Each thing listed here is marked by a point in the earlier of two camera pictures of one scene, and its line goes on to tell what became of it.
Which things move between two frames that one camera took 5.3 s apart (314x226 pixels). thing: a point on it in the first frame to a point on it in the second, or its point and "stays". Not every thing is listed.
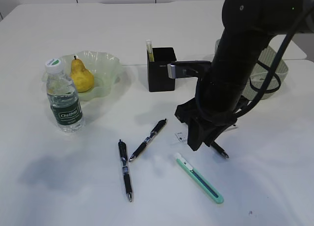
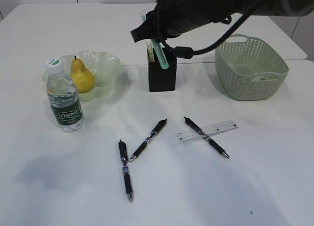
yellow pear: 82,77 stays
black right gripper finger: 196,131 to 148,30
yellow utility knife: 149,46 stays
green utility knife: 215,195 to 162,58
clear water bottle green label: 64,97 stays
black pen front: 123,155 stays
